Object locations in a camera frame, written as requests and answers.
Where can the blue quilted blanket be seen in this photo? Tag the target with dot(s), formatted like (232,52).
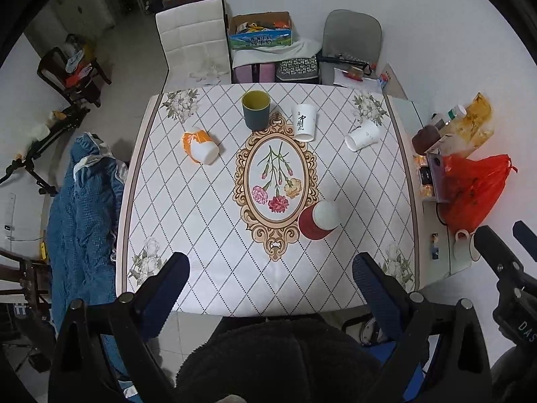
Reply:
(82,218)

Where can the white cup with black print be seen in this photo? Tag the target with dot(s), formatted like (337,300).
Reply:
(304,124)

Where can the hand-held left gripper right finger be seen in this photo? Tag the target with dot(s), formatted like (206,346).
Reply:
(377,298)

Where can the glass side table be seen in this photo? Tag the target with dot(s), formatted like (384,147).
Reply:
(405,117)

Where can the grey cardboard box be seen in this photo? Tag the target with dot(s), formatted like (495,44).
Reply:
(436,172)

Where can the red plastic bag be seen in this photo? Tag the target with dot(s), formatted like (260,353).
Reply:
(472,189)

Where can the red cup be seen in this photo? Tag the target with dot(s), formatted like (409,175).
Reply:
(316,220)

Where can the cardboard box with blue print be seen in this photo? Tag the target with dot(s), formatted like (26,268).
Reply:
(260,37)

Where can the pink suitcase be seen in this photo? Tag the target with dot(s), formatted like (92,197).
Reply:
(254,73)

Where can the floral diamond-pattern tablecloth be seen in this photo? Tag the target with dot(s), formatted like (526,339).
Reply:
(201,218)

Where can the white padded chair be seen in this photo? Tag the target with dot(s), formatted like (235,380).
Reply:
(193,42)

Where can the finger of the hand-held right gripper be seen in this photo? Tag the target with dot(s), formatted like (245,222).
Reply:
(497,252)
(527,237)

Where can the yellow plastic bag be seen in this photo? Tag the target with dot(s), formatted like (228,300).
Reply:
(478,119)

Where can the white paper envelope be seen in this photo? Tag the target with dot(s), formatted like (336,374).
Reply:
(356,82)

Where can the person's black fleece clothing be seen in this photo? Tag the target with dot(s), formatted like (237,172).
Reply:
(272,361)

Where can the orange and white cup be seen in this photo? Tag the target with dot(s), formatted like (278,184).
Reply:
(199,145)

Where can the plain white paper cup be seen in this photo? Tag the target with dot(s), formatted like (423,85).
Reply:
(364,135)

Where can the dark wooden chair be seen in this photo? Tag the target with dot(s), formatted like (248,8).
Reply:
(50,67)

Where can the white bottle with green cap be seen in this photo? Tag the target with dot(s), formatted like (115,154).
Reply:
(453,113)

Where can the grey chair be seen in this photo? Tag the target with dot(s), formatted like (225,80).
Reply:
(352,33)

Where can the grey cup with yellow inside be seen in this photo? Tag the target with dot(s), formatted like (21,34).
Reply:
(256,113)

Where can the white cloth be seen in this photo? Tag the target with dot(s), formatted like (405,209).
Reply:
(289,50)

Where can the black selfie stick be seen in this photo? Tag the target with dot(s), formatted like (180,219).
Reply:
(340,59)

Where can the white mug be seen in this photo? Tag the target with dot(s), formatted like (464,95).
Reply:
(463,247)

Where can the black and white patterned bag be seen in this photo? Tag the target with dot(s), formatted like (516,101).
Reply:
(297,69)

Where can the dark wooden furniture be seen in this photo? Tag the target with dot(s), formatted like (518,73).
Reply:
(25,277)

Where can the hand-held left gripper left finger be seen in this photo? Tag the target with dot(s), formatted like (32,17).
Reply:
(165,298)

